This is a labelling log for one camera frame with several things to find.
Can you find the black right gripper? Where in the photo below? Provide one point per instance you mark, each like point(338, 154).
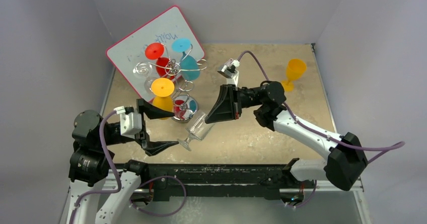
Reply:
point(236, 100)

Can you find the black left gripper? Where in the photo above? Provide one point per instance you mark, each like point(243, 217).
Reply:
point(153, 112)

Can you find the clear glass tumbler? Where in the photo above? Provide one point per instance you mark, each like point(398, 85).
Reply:
point(197, 129)

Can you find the yellow wine glass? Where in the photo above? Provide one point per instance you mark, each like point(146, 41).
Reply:
point(294, 70)
point(163, 88)

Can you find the teal plastic wine glass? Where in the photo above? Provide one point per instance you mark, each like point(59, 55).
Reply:
point(189, 67)

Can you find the clear wine glass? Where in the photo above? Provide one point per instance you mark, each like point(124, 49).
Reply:
point(145, 72)

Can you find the red plastic wine glass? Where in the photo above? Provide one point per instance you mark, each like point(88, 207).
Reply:
point(155, 52)

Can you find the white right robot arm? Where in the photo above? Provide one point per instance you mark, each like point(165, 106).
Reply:
point(343, 159)

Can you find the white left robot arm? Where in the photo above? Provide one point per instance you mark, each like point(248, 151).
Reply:
point(98, 190)

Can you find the chrome wine glass rack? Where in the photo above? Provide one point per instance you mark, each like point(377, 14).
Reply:
point(184, 104)

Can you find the red-framed whiteboard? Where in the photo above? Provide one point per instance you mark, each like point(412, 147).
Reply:
point(165, 28)

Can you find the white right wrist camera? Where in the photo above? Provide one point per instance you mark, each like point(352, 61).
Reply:
point(229, 71)

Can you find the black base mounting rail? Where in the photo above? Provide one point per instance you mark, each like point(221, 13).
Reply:
point(219, 180)

